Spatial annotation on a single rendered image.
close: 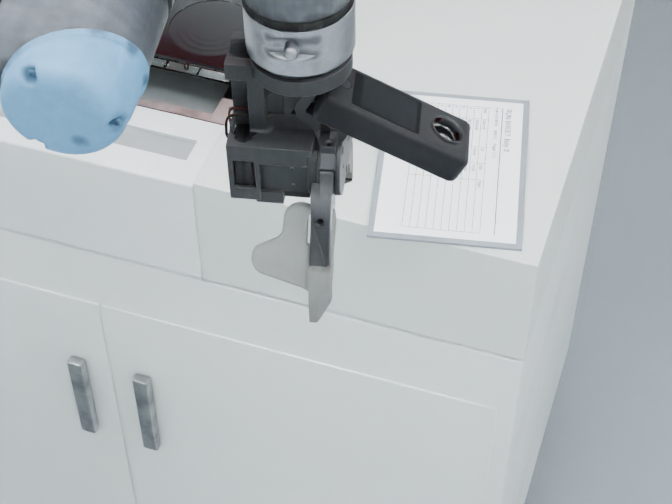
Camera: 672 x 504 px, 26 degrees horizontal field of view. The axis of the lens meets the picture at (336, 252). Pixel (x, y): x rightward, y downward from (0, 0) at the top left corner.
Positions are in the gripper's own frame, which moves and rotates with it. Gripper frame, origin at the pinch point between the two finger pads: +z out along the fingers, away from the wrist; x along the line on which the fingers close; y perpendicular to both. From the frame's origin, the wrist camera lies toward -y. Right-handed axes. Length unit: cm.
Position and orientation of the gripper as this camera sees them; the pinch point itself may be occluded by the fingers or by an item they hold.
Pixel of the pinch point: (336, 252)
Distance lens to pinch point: 113.7
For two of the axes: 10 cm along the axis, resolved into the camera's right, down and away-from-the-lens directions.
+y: -9.9, -0.8, 1.0
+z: 0.2, 6.8, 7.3
